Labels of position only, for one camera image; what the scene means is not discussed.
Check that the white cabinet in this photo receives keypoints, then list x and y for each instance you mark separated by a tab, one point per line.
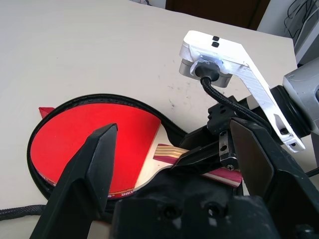
279	15

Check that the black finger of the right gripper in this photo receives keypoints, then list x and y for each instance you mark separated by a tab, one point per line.
202	158
199	139

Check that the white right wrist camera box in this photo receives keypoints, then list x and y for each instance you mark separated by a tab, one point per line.
224	47

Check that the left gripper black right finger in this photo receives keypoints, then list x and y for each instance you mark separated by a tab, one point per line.
256	159

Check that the red black paddle case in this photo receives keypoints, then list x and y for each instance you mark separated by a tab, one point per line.
99	97

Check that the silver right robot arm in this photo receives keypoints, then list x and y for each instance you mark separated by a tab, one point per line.
299	82

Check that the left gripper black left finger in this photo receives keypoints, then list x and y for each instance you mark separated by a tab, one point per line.
99	169

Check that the dark brown wooden panel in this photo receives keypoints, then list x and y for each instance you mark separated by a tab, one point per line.
216	12

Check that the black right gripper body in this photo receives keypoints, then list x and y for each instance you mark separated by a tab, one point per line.
220	117

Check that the red ping-pong paddle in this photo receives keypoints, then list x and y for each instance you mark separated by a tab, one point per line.
74	129

